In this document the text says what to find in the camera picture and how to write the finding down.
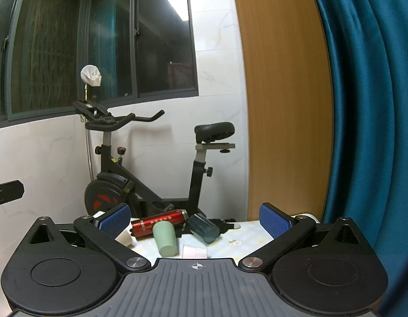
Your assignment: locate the black glove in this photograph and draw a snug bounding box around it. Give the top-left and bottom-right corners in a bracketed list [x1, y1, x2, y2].
[207, 217, 241, 236]

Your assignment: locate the teal curtain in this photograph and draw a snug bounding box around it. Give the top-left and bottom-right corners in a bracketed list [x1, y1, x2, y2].
[306, 0, 408, 317]

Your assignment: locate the dark framed window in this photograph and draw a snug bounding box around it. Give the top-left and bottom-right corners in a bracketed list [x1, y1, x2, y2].
[0, 0, 200, 127]

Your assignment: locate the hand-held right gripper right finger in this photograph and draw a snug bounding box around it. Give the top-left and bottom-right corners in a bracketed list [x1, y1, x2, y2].
[240, 202, 368, 273]

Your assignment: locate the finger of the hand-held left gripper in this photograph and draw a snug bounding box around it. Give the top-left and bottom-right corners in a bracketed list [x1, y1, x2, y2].
[0, 180, 25, 211]

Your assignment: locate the black exercise bike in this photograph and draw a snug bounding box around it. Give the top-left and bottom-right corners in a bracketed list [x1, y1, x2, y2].
[72, 100, 236, 226]

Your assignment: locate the pale checked tablecloth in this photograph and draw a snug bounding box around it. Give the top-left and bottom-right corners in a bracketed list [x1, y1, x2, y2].
[126, 217, 275, 266]

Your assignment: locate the green cup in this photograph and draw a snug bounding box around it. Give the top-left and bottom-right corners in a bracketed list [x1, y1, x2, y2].
[152, 221, 177, 258]

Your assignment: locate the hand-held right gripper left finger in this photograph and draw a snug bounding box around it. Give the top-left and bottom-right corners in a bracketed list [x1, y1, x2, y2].
[26, 203, 152, 275]

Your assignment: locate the white cup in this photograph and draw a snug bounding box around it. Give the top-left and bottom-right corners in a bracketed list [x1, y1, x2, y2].
[116, 228, 135, 248]

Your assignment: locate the wooden door panel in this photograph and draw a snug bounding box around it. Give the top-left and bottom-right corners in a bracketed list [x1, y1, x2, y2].
[230, 0, 334, 224]

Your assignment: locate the red thermos bottle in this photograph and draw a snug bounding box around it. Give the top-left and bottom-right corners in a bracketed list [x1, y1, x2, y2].
[130, 209, 189, 240]

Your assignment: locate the metal hose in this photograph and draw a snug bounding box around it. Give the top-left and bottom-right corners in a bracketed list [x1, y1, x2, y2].
[86, 128, 94, 183]

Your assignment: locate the white paper box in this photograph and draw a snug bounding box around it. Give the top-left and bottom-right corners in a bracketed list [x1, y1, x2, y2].
[182, 244, 209, 259]

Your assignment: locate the dark blue translucent cup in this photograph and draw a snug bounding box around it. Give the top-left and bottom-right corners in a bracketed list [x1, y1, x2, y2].
[188, 213, 221, 245]

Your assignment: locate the white cloth-covered stand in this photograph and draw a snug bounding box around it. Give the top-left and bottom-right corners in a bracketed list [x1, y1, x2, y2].
[80, 65, 102, 101]

